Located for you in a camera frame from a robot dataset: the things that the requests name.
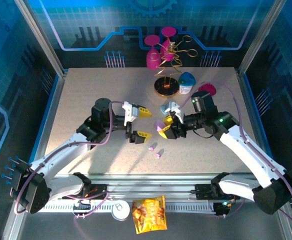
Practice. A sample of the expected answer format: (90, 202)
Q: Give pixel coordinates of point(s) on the purple earbud charging case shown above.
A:
(160, 125)

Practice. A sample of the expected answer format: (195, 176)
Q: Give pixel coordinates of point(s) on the blue earbud charging case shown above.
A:
(164, 109)

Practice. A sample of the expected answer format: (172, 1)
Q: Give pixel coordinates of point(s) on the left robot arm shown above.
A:
(61, 152)

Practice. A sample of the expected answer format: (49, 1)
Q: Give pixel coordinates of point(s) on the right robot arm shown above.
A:
(248, 152)

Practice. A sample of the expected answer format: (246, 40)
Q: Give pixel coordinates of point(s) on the white cup pink lid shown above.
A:
(208, 88)

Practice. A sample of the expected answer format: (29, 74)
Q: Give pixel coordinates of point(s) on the white cup blue lid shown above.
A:
(186, 80)

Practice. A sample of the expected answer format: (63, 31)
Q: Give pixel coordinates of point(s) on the magenta wine glass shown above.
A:
(169, 31)
(153, 60)

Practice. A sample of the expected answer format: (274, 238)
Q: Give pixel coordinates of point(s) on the silver tin can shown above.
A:
(121, 211)

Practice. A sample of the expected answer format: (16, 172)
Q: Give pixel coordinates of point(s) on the yellow snack bag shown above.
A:
(149, 215)

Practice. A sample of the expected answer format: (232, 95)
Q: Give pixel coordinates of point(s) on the black connector box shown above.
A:
(221, 208)

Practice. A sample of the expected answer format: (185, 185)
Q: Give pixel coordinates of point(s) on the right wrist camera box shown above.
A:
(178, 115)

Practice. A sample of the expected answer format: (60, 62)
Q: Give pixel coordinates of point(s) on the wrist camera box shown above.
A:
(178, 115)
(129, 111)

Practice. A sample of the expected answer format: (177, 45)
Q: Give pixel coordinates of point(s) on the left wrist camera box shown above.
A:
(129, 111)

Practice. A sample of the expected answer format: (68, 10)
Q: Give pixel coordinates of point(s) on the aluminium table side rail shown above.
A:
(248, 100)
(56, 100)

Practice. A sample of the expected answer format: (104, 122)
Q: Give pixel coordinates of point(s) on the aluminium front rail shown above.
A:
(148, 186)

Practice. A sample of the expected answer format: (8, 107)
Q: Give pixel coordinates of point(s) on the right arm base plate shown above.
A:
(202, 192)

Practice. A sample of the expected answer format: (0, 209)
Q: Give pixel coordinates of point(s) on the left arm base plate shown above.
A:
(99, 196)

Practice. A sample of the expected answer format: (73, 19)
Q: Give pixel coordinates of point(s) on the aluminium frame post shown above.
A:
(260, 37)
(42, 37)

